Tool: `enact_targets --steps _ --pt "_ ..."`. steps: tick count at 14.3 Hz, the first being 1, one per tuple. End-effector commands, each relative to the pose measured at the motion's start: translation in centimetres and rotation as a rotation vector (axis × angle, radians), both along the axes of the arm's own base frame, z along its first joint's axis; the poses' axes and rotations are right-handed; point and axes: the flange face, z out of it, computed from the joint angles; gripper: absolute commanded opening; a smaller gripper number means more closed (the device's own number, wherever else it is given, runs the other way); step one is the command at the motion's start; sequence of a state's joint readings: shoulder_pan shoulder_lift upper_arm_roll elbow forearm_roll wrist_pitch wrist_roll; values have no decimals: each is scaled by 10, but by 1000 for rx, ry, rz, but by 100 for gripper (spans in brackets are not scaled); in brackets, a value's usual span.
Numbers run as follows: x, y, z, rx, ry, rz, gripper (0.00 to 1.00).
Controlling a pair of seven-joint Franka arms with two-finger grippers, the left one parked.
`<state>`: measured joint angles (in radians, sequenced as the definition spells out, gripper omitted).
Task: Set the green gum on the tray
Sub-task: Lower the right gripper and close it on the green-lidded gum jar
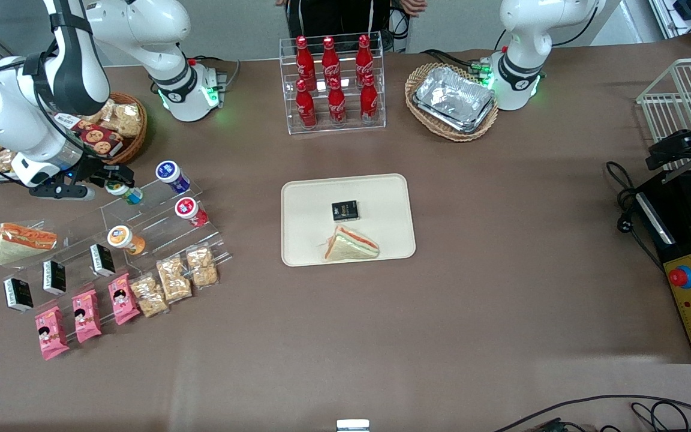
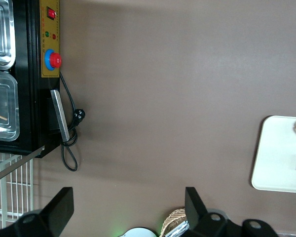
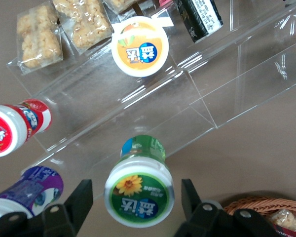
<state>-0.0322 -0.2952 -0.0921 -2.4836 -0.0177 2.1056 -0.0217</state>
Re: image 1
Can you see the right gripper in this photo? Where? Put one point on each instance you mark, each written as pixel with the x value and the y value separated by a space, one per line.
pixel 96 170

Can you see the clear bag of brittle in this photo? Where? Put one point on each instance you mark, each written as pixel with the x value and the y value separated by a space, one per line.
pixel 203 267
pixel 149 295
pixel 174 279

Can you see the small white device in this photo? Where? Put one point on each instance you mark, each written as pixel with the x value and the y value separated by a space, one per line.
pixel 352 425

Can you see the light wicker basket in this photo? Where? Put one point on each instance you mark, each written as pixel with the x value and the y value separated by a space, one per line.
pixel 420 75

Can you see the green gum bottle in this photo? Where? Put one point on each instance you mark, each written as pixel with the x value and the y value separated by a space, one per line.
pixel 131 195

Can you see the red cola bottle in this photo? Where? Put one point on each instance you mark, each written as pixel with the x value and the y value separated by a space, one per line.
pixel 336 105
pixel 330 60
pixel 305 60
pixel 363 59
pixel 306 108
pixel 369 102

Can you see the clear acrylic bottle rack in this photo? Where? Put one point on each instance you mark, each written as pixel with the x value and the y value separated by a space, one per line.
pixel 375 126

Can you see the orange gum bottle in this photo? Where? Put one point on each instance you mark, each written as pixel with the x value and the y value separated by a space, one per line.
pixel 123 239

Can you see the blue gum bottle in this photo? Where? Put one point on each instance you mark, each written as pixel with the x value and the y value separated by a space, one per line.
pixel 171 175

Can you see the small black box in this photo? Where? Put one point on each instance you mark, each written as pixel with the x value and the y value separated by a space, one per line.
pixel 345 210

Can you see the brown wicker basket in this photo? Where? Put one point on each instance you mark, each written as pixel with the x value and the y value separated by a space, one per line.
pixel 138 141

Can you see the person left hand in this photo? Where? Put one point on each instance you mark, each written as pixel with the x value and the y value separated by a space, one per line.
pixel 414 6

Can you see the standing person torso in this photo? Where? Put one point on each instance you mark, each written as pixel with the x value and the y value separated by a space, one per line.
pixel 339 15

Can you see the beige plastic tray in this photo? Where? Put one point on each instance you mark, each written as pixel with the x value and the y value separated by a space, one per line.
pixel 381 204

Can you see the red cookie box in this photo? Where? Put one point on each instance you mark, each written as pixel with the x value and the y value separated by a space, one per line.
pixel 102 141

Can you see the black machine with yellow panel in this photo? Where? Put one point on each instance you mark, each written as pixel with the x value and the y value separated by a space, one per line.
pixel 675 240

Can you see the clear acrylic stepped stand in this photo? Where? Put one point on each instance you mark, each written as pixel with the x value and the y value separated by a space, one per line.
pixel 147 215

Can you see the red gum bottle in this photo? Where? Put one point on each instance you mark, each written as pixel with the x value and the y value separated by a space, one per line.
pixel 189 210

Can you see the black and white carton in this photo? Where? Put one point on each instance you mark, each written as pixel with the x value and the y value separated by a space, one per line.
pixel 18 294
pixel 54 277
pixel 102 260

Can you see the stack of foil trays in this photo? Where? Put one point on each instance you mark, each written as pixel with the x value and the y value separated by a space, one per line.
pixel 453 99

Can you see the wrapped triangle sandwich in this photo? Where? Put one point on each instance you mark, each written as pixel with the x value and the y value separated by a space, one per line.
pixel 18 243
pixel 348 247

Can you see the red emergency stop button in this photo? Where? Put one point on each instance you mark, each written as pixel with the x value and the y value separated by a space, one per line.
pixel 681 277

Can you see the pink snack packet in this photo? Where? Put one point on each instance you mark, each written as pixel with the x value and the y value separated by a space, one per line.
pixel 86 316
pixel 123 299
pixel 51 333

